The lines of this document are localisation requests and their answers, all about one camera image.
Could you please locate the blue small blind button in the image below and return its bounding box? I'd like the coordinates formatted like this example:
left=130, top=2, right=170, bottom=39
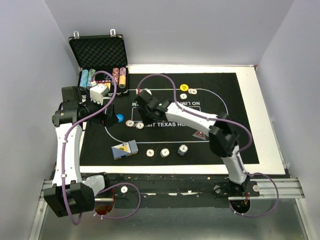
left=116, top=114, right=124, bottom=123

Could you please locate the grey 1 poker chip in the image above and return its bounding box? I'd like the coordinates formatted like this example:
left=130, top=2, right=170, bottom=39
left=135, top=122, right=145, bottom=130

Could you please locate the red 100 poker chip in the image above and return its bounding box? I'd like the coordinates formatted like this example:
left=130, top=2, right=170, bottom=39
left=125, top=119, right=135, bottom=128

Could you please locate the blue playing card box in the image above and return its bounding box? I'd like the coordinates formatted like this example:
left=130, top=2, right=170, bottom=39
left=111, top=140, right=139, bottom=160

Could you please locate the yellow big blind button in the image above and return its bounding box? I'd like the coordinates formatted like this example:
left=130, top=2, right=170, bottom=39
left=179, top=84, right=189, bottom=92

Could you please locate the red poker chip stack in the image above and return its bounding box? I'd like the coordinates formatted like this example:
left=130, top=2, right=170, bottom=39
left=146, top=149, right=155, bottom=158

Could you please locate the grey poker chip stack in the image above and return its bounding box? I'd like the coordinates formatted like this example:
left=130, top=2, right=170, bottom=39
left=160, top=148, right=170, bottom=158

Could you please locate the blue poker chip stack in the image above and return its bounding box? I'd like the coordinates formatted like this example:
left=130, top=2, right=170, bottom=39
left=177, top=144, right=188, bottom=156

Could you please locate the red triangular dealer button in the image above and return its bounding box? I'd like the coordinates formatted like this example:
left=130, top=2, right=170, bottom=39
left=192, top=130, right=206, bottom=141

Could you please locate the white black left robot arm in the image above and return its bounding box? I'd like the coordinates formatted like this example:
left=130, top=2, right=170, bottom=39
left=43, top=84, right=118, bottom=218

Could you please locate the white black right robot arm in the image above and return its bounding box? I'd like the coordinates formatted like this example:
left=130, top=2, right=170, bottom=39
left=135, top=90, right=250, bottom=196

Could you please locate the black poker table mat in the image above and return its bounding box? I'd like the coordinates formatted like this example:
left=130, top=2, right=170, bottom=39
left=80, top=73, right=250, bottom=166

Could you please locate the card deck in case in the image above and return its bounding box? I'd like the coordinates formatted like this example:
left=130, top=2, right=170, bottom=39
left=98, top=74, right=112, bottom=89

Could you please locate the blue chip row in case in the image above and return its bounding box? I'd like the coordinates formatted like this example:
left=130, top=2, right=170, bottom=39
left=79, top=69, right=89, bottom=90

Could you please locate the red chip row in case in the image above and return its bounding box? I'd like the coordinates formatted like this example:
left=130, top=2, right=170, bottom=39
left=112, top=67, right=120, bottom=85

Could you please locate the orange chip row in case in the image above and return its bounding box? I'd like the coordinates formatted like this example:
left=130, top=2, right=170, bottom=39
left=118, top=67, right=127, bottom=89

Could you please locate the green chip row in case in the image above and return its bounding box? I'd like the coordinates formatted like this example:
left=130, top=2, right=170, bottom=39
left=86, top=68, right=96, bottom=90

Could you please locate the black aluminium poker case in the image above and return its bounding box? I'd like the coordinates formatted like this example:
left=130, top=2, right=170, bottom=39
left=68, top=29, right=130, bottom=96

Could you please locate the white table board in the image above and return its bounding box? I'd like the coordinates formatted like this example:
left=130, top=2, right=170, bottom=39
left=80, top=64, right=285, bottom=175

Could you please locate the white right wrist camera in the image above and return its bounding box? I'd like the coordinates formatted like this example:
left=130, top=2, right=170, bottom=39
left=139, top=88, right=152, bottom=95

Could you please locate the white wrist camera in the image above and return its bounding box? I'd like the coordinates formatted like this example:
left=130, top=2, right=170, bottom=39
left=139, top=88, right=152, bottom=95
left=89, top=83, right=110, bottom=105

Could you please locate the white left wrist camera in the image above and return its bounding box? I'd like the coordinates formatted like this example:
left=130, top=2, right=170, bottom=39
left=89, top=83, right=110, bottom=105

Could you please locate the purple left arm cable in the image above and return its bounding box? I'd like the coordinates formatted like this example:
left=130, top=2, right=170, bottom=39
left=61, top=71, right=142, bottom=226

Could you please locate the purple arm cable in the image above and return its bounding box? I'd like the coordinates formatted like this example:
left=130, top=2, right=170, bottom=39
left=136, top=73, right=280, bottom=218
left=61, top=71, right=142, bottom=226

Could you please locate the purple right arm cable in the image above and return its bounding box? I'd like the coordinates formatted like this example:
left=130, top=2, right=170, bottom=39
left=136, top=73, right=280, bottom=218

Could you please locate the aluminium rail frame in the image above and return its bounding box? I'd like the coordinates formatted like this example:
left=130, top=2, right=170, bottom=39
left=29, top=175, right=311, bottom=240

